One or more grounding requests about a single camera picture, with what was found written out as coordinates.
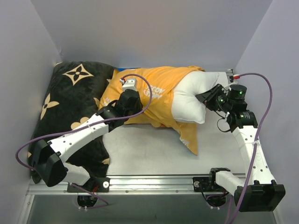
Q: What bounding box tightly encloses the white pillow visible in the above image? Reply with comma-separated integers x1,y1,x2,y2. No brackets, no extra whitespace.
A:
171,71,228,124

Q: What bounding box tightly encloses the blue and orange pillowcase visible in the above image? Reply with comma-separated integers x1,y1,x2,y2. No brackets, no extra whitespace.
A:
97,66,204,154

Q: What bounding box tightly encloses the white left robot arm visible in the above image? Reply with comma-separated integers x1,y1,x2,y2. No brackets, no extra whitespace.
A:
32,89,142,192

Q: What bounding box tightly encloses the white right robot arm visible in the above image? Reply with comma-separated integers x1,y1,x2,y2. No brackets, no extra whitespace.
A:
195,84,285,212

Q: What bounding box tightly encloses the black patterned plush pillow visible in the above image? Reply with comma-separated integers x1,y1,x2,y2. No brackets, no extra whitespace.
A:
32,61,115,177

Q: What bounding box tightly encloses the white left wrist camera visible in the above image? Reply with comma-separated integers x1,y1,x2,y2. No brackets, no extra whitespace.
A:
120,78,137,91

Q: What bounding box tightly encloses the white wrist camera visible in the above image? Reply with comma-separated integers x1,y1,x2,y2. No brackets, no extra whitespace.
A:
226,72,238,86
120,78,137,91

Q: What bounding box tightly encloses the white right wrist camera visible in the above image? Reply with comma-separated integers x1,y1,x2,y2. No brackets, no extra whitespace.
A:
226,72,238,86

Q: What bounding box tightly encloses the aluminium right frame rail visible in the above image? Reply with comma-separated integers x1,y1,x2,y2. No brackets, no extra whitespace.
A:
226,69,266,175

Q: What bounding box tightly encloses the aluminium frame rail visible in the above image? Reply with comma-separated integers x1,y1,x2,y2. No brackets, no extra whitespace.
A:
27,172,246,196
226,69,266,175

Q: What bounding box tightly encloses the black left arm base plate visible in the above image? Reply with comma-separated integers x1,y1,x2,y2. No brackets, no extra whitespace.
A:
66,177,110,193

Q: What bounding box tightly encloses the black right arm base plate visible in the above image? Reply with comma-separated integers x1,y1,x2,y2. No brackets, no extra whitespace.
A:
192,177,227,194

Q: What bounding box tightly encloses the aluminium front frame rail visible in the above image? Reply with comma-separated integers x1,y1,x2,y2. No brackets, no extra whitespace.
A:
27,172,246,196

